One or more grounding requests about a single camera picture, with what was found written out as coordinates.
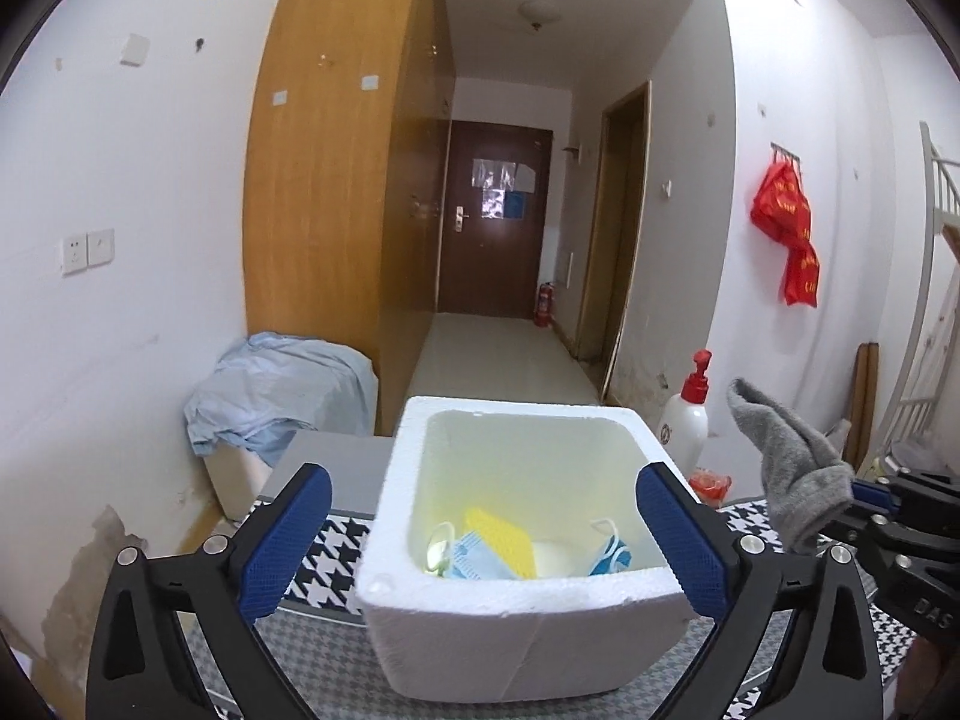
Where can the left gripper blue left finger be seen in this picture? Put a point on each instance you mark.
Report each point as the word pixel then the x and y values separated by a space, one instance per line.
pixel 273 540

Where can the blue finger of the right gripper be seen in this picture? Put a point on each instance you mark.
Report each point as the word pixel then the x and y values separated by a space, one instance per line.
pixel 881 543
pixel 911 494

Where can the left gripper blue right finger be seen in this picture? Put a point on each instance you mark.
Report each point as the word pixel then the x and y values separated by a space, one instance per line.
pixel 693 539

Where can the grey sock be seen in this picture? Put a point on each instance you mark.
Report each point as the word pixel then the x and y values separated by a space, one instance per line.
pixel 805 481

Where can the blue face mask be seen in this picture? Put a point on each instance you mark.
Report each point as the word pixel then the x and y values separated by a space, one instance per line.
pixel 473 560

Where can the yellow foam fruit net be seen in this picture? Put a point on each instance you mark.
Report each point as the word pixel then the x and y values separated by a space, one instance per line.
pixel 510 543

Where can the white tissue paper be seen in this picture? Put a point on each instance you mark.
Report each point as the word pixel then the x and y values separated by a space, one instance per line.
pixel 560 559

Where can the wooden boards leaning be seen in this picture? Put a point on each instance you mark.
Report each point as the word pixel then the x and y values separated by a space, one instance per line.
pixel 862 403

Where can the red snack packet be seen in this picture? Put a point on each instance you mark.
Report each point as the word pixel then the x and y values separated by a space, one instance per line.
pixel 711 488

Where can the metal bunk bed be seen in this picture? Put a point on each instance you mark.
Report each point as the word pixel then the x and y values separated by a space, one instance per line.
pixel 922 378

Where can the white lotion pump bottle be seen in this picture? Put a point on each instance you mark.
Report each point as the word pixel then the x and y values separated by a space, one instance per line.
pixel 684 425

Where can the light blue crumpled sheet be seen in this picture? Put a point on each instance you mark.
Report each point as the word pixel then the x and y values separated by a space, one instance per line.
pixel 269 387

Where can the white styrofoam box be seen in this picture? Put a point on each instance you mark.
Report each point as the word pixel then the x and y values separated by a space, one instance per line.
pixel 532 464

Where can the red fire extinguisher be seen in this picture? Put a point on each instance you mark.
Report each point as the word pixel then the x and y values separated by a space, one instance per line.
pixel 542 314

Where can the dark brown entrance door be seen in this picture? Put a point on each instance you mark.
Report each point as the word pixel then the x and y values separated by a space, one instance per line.
pixel 494 219

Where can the wooden wardrobe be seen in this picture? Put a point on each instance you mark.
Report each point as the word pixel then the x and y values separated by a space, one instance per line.
pixel 343 179

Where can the ceiling lamp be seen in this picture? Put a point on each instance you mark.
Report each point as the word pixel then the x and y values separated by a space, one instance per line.
pixel 538 13

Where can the wooden side door frame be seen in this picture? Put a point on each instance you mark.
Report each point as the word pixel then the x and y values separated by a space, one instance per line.
pixel 615 233

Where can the wall socket pair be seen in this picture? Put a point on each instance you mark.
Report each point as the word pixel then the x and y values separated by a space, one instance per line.
pixel 80 252

